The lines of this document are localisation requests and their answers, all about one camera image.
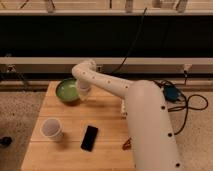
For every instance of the translucent cylindrical end effector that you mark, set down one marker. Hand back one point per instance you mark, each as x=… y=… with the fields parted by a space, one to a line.
x=83 y=89

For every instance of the green ceramic bowl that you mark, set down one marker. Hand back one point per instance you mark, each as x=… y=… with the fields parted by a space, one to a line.
x=66 y=91

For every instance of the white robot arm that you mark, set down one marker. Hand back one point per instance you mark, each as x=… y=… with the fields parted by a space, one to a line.
x=152 y=137

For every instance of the white plastic bottle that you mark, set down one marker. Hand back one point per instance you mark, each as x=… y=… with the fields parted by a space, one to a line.
x=123 y=111

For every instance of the white paper cup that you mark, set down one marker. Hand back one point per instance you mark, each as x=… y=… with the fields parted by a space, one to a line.
x=52 y=129

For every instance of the black smartphone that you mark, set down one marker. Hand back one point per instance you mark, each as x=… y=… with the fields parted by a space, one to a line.
x=89 y=138

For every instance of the brown wrapped snack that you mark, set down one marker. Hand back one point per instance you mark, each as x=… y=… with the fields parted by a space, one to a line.
x=127 y=144

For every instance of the blue power adapter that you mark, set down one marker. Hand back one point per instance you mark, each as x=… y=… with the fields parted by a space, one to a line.
x=171 y=93

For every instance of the black object on floor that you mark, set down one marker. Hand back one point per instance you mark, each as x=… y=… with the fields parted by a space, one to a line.
x=5 y=141

